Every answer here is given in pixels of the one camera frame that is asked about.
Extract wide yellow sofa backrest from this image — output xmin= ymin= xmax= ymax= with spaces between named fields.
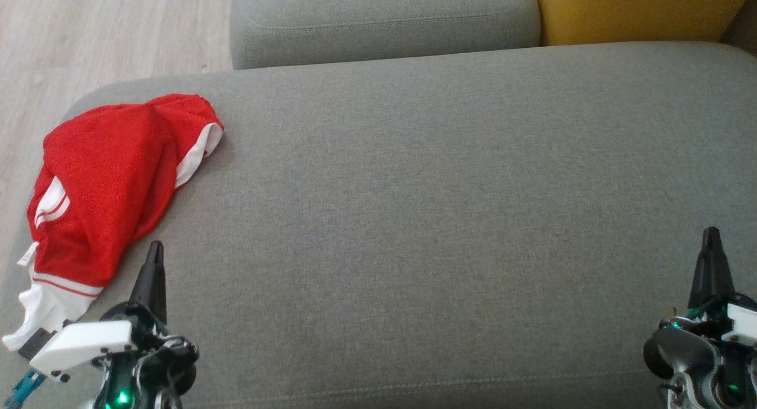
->
xmin=532 ymin=0 xmax=757 ymax=47

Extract large grey sofa seat cushion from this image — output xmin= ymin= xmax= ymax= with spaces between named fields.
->
xmin=0 ymin=41 xmax=757 ymax=409

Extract red mesh shorts white trim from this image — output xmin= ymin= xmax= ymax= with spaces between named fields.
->
xmin=144 ymin=93 xmax=224 ymax=190

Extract blue left camera plug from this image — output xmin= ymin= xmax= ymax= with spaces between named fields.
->
xmin=2 ymin=370 xmax=47 ymax=407

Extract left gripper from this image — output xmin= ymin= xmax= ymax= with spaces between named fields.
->
xmin=30 ymin=241 xmax=199 ymax=392

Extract red jersey with white sleeves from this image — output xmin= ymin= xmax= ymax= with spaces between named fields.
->
xmin=2 ymin=102 xmax=181 ymax=352

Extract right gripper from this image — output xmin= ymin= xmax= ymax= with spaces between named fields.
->
xmin=643 ymin=227 xmax=757 ymax=386

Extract grey sofa back cushion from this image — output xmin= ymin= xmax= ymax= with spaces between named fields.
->
xmin=229 ymin=0 xmax=542 ymax=71

